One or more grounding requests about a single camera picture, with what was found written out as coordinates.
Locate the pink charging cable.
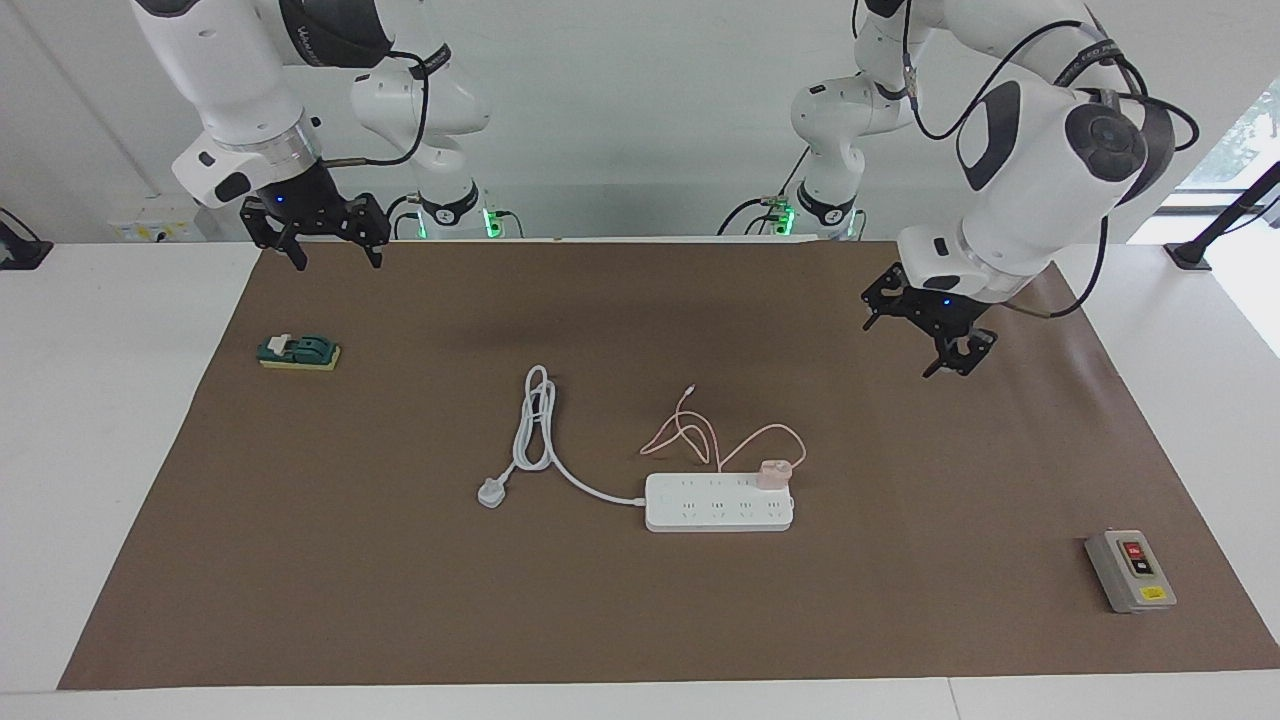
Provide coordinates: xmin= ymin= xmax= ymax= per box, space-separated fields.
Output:
xmin=640 ymin=383 xmax=807 ymax=474

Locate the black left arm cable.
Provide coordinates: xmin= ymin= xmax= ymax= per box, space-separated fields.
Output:
xmin=850 ymin=0 xmax=1201 ymax=319

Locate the window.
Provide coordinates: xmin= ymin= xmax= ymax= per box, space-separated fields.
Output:
xmin=1170 ymin=78 xmax=1280 ymax=216

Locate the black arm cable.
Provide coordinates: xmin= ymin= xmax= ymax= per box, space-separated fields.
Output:
xmin=850 ymin=0 xmax=1201 ymax=319
xmin=322 ymin=45 xmax=451 ymax=169

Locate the grey on-off switch box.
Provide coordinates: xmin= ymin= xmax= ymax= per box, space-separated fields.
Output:
xmin=1084 ymin=529 xmax=1178 ymax=614

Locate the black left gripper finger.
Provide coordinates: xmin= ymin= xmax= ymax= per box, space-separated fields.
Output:
xmin=861 ymin=263 xmax=913 ymax=332
xmin=922 ymin=325 xmax=998 ymax=379

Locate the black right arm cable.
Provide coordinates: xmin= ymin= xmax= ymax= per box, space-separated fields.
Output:
xmin=322 ymin=45 xmax=451 ymax=169

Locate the small black table clamp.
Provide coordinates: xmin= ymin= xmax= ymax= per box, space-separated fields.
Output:
xmin=0 ymin=207 xmax=53 ymax=271

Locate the brown table mat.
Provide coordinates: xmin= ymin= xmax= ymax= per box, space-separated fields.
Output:
xmin=57 ymin=238 xmax=1280 ymax=691

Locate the white wall outlet box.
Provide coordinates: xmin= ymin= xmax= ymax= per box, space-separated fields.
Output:
xmin=108 ymin=193 xmax=223 ymax=243

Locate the white power cord with plug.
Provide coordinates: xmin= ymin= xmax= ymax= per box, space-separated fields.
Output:
xmin=477 ymin=366 xmax=647 ymax=510

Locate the white power strip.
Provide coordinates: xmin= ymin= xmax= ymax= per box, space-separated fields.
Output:
xmin=644 ymin=472 xmax=796 ymax=533

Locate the black base cable bundle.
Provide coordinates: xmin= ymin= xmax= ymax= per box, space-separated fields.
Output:
xmin=716 ymin=155 xmax=811 ymax=238

